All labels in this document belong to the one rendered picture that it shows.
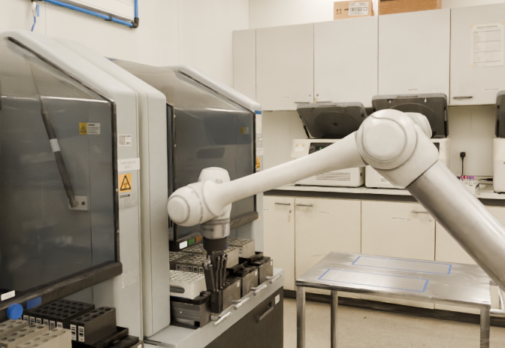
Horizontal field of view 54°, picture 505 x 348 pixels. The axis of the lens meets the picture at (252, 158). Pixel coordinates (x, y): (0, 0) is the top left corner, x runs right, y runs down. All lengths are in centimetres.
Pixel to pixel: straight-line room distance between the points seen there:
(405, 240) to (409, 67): 128
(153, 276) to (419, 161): 81
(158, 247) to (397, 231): 247
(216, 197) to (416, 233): 252
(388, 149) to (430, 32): 292
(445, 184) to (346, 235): 267
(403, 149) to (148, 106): 71
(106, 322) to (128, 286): 12
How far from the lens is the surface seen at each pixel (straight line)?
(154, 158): 146
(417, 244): 372
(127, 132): 137
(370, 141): 113
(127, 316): 144
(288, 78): 420
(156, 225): 149
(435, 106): 390
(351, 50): 407
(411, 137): 113
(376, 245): 378
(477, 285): 182
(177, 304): 161
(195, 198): 133
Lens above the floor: 132
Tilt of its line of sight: 3 degrees down
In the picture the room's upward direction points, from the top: 1 degrees counter-clockwise
